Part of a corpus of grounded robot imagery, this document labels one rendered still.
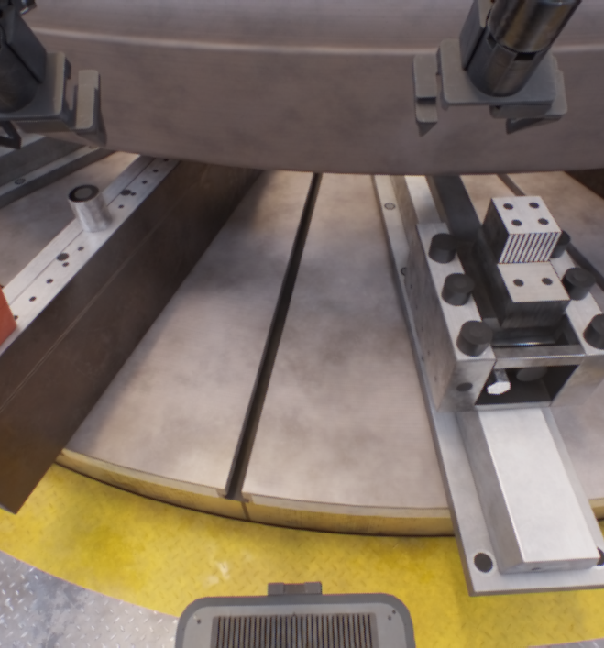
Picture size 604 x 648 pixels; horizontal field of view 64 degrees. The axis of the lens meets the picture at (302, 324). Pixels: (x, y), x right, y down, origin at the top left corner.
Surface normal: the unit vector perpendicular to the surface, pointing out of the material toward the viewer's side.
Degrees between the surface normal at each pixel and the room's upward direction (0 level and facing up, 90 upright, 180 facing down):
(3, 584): 0
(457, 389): 90
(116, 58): 90
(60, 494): 0
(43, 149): 72
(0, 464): 90
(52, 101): 30
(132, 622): 0
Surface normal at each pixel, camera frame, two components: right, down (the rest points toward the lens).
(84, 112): -0.01, -0.17
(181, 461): -0.03, -0.64
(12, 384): 0.94, 0.25
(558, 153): 0.07, 0.77
